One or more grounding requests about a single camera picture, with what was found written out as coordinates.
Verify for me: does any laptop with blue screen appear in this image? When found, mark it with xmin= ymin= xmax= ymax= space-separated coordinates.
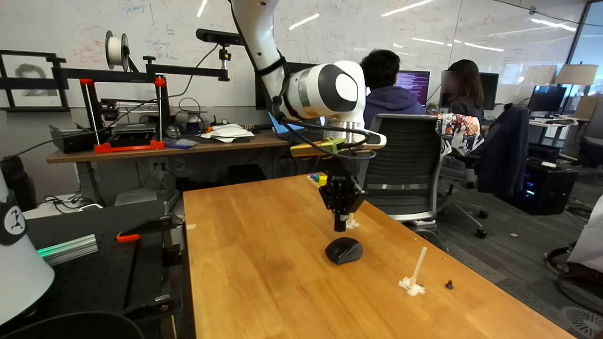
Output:
xmin=265 ymin=109 xmax=297 ymax=138

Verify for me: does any long-haired person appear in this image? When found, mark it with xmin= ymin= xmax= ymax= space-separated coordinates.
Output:
xmin=437 ymin=58 xmax=489 ymax=119

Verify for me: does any green lit metal tube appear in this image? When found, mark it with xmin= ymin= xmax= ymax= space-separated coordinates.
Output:
xmin=35 ymin=232 xmax=99 ymax=268

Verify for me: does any white filament spool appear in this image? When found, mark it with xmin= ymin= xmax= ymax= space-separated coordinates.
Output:
xmin=103 ymin=28 xmax=131 ymax=72

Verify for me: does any stack of white papers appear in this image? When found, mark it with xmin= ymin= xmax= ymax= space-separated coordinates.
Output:
xmin=197 ymin=123 xmax=256 ymax=145

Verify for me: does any black box device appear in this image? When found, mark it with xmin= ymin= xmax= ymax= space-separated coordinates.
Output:
xmin=48 ymin=123 xmax=97 ymax=155

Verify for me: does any monitor with purple screen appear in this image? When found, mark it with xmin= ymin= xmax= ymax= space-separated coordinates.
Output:
xmin=393 ymin=68 xmax=433 ymax=107

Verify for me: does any black stereo camera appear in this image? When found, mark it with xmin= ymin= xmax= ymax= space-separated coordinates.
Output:
xmin=194 ymin=26 xmax=246 ymax=49

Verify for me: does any floral cloth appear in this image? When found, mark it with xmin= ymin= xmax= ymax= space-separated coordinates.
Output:
xmin=433 ymin=113 xmax=486 ymax=158

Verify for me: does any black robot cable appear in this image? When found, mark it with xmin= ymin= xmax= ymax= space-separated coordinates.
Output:
xmin=265 ymin=55 xmax=388 ymax=156

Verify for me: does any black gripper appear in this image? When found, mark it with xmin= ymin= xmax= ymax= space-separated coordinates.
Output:
xmin=316 ymin=153 xmax=367 ymax=234

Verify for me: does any chair with dark jacket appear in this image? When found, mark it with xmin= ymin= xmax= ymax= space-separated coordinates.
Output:
xmin=463 ymin=104 xmax=533 ymax=241

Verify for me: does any long wooden desk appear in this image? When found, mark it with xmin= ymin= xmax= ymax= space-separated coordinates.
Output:
xmin=45 ymin=130 xmax=290 ymax=204

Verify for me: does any small dark monitor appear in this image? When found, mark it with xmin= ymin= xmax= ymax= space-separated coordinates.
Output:
xmin=527 ymin=83 xmax=569 ymax=115

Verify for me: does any grey round appliance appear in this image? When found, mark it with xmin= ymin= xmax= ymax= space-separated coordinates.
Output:
xmin=173 ymin=107 xmax=205 ymax=138

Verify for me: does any blue flat pad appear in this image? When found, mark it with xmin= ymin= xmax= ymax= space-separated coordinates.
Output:
xmin=165 ymin=138 xmax=197 ymax=151

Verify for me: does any tangle of black cables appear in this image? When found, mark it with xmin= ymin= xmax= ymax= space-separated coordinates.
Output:
xmin=43 ymin=192 xmax=101 ymax=215

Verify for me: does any black computer mouse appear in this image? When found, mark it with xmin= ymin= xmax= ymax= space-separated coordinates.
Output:
xmin=324 ymin=236 xmax=365 ymax=268

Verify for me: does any red framed 3D printer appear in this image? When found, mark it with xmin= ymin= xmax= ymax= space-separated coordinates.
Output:
xmin=79 ymin=74 xmax=171 ymax=156

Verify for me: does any black computer tower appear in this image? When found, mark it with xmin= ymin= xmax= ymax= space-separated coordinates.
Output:
xmin=520 ymin=158 xmax=580 ymax=217

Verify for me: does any black desk monitor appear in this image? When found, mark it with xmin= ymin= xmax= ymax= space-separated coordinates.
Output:
xmin=478 ymin=70 xmax=501 ymax=111

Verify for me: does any person in purple hoodie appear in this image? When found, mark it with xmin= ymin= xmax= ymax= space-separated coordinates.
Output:
xmin=357 ymin=49 xmax=429 ymax=130

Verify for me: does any grey mesh office chair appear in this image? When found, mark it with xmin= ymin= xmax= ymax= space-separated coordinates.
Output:
xmin=359 ymin=113 xmax=448 ymax=236

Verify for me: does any framed portrait picture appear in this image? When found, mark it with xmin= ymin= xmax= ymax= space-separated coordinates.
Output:
xmin=0 ymin=51 xmax=69 ymax=113

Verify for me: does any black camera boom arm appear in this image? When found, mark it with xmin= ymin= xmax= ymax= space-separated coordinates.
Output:
xmin=54 ymin=45 xmax=233 ymax=85

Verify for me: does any white cone with black band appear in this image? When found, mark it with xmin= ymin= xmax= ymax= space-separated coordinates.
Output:
xmin=0 ymin=168 xmax=56 ymax=328

